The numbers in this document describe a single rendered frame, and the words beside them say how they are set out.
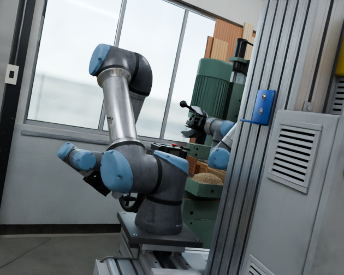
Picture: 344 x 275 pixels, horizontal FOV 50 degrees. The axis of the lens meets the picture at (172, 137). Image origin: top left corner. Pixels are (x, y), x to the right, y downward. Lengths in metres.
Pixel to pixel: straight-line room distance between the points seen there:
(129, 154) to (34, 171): 2.02
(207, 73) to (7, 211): 1.90
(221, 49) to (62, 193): 1.90
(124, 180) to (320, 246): 0.54
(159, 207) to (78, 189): 2.08
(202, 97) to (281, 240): 1.18
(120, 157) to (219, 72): 0.96
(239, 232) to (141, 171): 0.31
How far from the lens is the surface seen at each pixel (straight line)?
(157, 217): 1.11
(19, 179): 3.01
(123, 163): 1.01
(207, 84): 1.84
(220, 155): 1.29
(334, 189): 0.68
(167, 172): 1.08
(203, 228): 1.80
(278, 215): 0.78
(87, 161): 1.40
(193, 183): 1.64
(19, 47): 2.81
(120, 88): 1.20
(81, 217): 3.25
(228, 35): 3.69
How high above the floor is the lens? 1.18
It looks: 4 degrees down
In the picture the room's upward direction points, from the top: 11 degrees clockwise
